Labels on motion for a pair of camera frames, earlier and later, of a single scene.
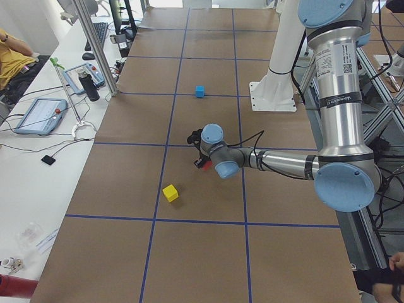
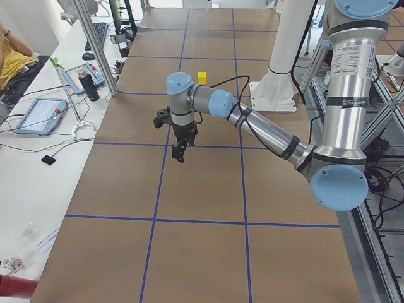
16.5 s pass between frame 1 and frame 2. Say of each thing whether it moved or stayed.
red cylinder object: stayed
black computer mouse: stayed
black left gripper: moved
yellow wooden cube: moved
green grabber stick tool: stayed
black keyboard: stayed
